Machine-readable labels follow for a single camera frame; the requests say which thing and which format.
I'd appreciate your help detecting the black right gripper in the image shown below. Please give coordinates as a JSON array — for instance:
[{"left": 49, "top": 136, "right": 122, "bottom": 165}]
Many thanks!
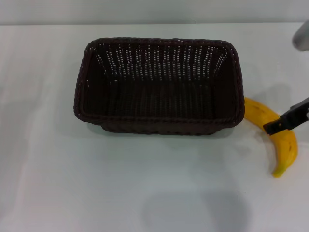
[{"left": 263, "top": 96, "right": 309, "bottom": 136}]

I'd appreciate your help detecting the yellow banana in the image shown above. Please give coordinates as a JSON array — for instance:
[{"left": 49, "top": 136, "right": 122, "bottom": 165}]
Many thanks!
[{"left": 243, "top": 97, "right": 299, "bottom": 179}]

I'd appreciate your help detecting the dark brown woven basket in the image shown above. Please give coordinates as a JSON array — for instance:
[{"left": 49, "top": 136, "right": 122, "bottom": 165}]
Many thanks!
[{"left": 72, "top": 37, "right": 246, "bottom": 136}]

